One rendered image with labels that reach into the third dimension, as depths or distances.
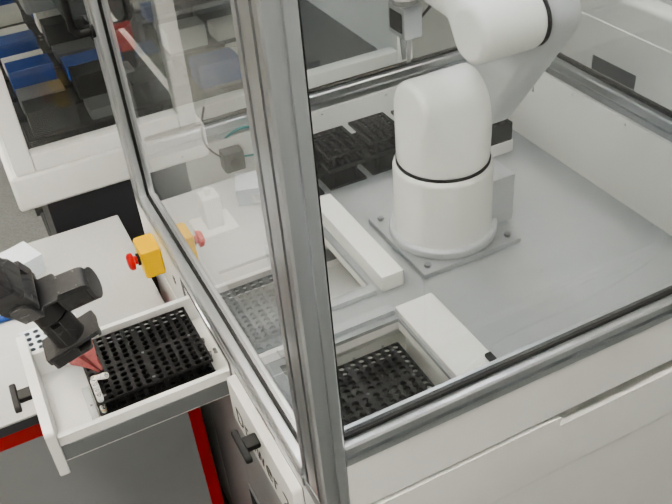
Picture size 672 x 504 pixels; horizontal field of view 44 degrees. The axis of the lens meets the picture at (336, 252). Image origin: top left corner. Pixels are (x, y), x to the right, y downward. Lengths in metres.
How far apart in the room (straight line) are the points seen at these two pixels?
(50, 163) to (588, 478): 1.51
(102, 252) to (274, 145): 1.38
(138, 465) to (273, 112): 1.32
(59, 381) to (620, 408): 1.05
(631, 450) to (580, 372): 0.32
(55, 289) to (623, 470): 1.07
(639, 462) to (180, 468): 1.03
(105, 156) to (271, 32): 1.57
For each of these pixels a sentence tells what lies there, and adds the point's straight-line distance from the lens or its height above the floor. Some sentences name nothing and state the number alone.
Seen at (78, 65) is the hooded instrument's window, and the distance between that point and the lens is 2.24.
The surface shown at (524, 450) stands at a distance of 1.42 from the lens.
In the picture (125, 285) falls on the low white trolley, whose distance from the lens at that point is 2.06.
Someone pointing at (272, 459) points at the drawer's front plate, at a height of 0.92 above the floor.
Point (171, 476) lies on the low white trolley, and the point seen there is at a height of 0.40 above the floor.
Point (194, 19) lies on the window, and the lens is 1.07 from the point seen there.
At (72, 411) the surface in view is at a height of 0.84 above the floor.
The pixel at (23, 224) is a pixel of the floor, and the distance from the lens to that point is 3.87.
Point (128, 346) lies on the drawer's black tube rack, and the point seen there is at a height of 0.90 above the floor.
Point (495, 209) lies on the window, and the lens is 1.07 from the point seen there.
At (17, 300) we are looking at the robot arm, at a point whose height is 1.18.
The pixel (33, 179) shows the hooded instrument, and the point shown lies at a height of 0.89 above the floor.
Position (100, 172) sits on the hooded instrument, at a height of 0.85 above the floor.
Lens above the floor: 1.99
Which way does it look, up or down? 37 degrees down
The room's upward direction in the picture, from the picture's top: 5 degrees counter-clockwise
